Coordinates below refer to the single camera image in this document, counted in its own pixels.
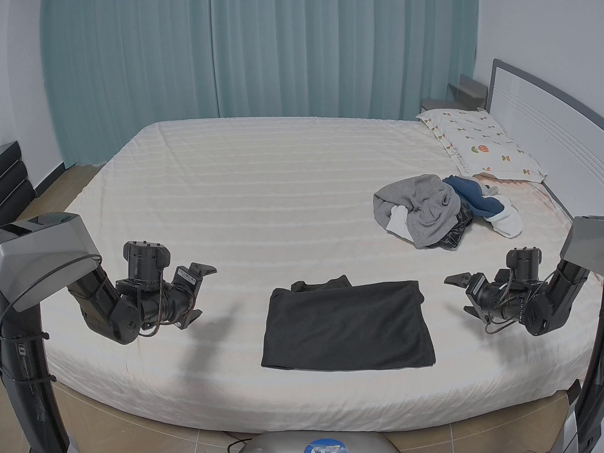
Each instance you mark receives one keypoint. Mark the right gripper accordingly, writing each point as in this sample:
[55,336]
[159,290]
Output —
[495,302]

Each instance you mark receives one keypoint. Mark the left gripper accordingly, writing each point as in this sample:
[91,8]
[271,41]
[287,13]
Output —
[174,302]

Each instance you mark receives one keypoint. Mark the black T-shirt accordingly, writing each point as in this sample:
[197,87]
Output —
[349,328]

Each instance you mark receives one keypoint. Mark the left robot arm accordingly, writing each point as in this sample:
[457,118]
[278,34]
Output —
[104,300]

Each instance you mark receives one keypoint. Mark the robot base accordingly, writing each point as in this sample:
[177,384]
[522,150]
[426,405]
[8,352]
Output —
[321,444]

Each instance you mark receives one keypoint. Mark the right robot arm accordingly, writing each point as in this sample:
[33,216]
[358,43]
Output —
[542,314]

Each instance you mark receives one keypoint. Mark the pile of clothes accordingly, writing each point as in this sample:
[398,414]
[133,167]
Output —
[424,210]

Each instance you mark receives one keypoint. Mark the bed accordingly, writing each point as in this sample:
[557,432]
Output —
[259,196]

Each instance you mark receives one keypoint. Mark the white printed pillow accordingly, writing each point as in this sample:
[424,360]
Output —
[486,144]

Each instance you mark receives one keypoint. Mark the grey bedside table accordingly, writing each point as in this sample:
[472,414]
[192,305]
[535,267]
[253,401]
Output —
[465,90]

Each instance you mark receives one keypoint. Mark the black chest of drawers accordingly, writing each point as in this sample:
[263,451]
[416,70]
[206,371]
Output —
[14,182]

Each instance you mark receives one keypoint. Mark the blue-green curtain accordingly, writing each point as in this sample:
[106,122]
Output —
[283,40]

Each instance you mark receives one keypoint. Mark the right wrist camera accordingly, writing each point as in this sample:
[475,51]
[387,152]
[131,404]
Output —
[502,275]

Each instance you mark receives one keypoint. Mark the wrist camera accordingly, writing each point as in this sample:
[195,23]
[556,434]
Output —
[502,275]
[164,255]

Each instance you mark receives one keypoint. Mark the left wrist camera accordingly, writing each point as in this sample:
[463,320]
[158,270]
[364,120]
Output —
[164,255]

